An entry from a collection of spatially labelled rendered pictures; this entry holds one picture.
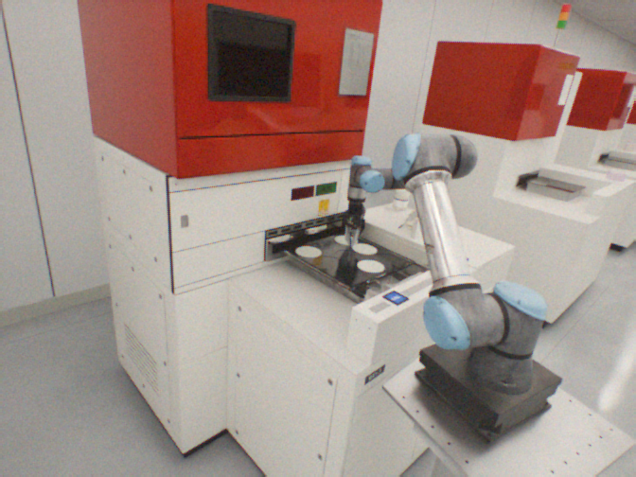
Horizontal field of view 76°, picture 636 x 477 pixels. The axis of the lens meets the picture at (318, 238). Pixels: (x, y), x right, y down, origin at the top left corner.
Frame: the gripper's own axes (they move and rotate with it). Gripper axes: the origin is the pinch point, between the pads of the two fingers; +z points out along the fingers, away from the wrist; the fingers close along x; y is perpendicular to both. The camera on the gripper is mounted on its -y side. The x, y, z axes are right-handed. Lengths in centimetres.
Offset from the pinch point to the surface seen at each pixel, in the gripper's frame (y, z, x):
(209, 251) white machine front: 40, -4, -41
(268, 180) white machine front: 19.8, -25.7, -29.4
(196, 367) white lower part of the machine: 45, 43, -44
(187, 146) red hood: 51, -41, -41
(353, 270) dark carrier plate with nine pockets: 21.4, 1.3, 5.6
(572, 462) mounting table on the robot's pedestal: 74, 9, 66
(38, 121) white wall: -20, -24, -178
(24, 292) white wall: -2, 74, -188
